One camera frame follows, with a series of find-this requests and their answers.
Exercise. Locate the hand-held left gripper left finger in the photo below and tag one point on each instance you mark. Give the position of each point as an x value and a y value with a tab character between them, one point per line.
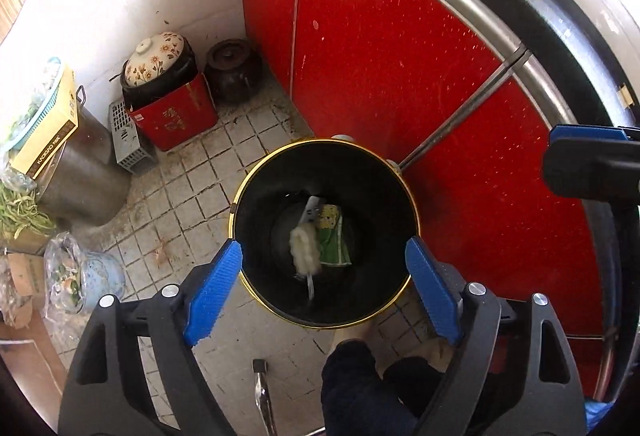
215	291

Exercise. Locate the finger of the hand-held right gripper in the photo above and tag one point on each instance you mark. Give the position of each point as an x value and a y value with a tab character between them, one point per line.
585	133

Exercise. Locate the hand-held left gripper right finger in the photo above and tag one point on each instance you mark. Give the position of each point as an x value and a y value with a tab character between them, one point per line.
435	296

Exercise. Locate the black trash bin gold rim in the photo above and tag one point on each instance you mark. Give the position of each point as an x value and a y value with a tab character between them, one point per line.
270	216

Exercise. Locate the white scrub brush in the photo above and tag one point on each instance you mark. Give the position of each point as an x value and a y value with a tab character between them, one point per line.
304	251

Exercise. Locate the person's foot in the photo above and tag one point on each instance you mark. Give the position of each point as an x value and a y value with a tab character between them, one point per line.
350	331

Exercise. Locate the person's dark trouser leg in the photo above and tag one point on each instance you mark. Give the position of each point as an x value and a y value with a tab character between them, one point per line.
415	391
355	391

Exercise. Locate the pale blue bucket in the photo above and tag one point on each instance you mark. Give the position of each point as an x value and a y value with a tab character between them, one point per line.
102	276

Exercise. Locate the green printed packet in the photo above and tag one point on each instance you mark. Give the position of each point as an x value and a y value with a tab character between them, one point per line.
332	241

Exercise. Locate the clear bag of vegetable scraps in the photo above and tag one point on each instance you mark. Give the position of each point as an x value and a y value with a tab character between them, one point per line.
62	276

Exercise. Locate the grey plastic crate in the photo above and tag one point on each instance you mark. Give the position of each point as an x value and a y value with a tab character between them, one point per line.
125	151

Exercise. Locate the large steel pot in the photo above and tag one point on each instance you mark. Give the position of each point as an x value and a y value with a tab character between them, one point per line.
85	176

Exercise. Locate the red cardboard box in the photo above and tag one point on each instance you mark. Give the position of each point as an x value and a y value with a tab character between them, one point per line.
175	116

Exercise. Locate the brown cardboard box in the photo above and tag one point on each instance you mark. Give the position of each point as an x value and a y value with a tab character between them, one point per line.
22	273

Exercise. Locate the pile of green beans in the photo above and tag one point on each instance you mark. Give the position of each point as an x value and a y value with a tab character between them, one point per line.
20	216

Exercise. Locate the dark brown ceramic jar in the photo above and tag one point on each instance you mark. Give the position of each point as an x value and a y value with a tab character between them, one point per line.
232	71

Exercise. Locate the red cabinet doors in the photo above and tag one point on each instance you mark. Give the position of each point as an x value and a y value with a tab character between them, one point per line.
375	41

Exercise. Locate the yellow and white cardboard box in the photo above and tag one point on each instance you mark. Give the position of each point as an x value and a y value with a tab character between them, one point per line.
50	131

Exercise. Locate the clay pot with flowered lid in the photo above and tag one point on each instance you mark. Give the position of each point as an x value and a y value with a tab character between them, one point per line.
150	61

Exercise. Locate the teal plastic basket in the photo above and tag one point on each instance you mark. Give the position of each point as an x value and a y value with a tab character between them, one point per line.
44	108

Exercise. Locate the clear bag of greens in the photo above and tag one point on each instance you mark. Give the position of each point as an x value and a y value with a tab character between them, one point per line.
22	111

